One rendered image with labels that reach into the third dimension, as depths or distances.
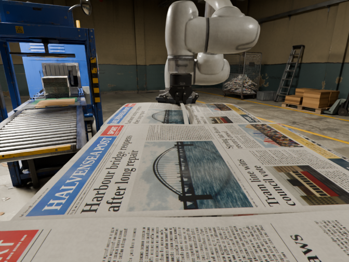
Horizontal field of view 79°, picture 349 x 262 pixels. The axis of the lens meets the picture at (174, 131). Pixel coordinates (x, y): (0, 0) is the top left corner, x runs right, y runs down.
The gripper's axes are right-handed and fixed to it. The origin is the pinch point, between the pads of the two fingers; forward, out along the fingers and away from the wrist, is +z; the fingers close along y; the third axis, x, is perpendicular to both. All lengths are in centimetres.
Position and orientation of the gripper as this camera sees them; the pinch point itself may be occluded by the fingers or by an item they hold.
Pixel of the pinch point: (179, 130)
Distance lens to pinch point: 78.3
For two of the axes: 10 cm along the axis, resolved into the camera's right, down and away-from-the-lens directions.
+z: -0.1, 9.4, 3.5
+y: 10.0, -0.1, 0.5
